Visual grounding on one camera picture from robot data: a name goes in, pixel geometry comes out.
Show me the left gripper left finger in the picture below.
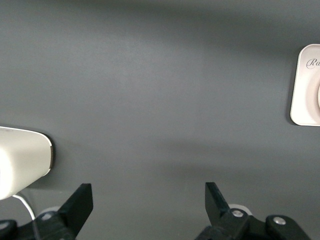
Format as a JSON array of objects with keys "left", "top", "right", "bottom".
[{"left": 32, "top": 182, "right": 94, "bottom": 240}]

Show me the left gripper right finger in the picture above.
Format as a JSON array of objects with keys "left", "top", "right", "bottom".
[{"left": 195, "top": 181, "right": 310, "bottom": 240}]

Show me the round beige plate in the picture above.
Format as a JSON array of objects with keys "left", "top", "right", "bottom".
[{"left": 309, "top": 74, "right": 320, "bottom": 124}]

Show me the beige rabbit print tray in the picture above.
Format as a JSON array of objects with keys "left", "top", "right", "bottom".
[{"left": 289, "top": 43, "right": 320, "bottom": 127}]

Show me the cream white toaster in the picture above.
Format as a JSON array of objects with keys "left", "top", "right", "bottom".
[{"left": 0, "top": 126, "right": 56, "bottom": 201}]

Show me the white toaster power cable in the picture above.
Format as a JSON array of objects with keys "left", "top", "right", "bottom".
[{"left": 11, "top": 192, "right": 36, "bottom": 222}]

